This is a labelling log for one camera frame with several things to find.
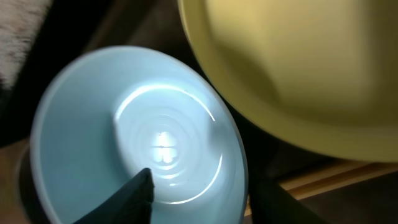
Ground light blue bowl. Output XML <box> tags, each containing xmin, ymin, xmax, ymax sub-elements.
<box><xmin>30</xmin><ymin>46</ymin><xmax>248</xmax><ymax>223</ymax></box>

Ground brown serving tray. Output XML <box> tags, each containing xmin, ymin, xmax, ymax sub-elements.
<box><xmin>116</xmin><ymin>1</ymin><xmax>397</xmax><ymax>224</ymax></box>

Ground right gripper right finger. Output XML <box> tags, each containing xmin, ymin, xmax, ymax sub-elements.
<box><xmin>248</xmin><ymin>179</ymin><xmax>326</xmax><ymax>224</ymax></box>

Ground rice leftovers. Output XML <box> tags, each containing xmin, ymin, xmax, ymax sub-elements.
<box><xmin>1</xmin><ymin>0</ymin><xmax>52</xmax><ymax>90</ymax></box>

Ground wooden chopstick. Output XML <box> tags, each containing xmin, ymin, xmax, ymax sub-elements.
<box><xmin>278</xmin><ymin>160</ymin><xmax>398</xmax><ymax>192</ymax></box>
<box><xmin>244</xmin><ymin>164</ymin><xmax>398</xmax><ymax>217</ymax></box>

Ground yellow plate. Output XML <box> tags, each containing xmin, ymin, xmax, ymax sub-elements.
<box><xmin>178</xmin><ymin>0</ymin><xmax>397</xmax><ymax>162</ymax></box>

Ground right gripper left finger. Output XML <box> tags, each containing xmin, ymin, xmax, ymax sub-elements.
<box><xmin>75</xmin><ymin>168</ymin><xmax>154</xmax><ymax>224</ymax></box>

